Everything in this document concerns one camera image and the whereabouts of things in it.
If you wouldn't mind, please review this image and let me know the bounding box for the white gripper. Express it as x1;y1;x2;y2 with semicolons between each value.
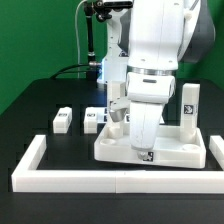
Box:
109;71;177;160

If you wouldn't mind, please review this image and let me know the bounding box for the white desk top tray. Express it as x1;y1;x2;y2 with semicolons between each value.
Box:
94;125;206;169

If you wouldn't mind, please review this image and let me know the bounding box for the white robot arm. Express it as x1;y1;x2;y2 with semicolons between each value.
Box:
94;0;215;167

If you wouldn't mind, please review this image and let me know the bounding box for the marker base plate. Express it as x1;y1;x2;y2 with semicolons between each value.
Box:
96;107;130;124

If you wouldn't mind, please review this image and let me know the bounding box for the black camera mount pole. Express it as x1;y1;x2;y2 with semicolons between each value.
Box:
84;1;99;81

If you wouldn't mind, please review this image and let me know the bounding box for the black cable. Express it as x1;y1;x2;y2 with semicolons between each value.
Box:
50;63;101;80

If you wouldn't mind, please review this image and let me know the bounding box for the white U-shaped frame fence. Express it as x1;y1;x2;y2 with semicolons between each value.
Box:
11;135;224;194

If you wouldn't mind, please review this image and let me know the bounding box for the grey cable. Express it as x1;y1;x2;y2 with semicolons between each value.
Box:
74;0;88;80

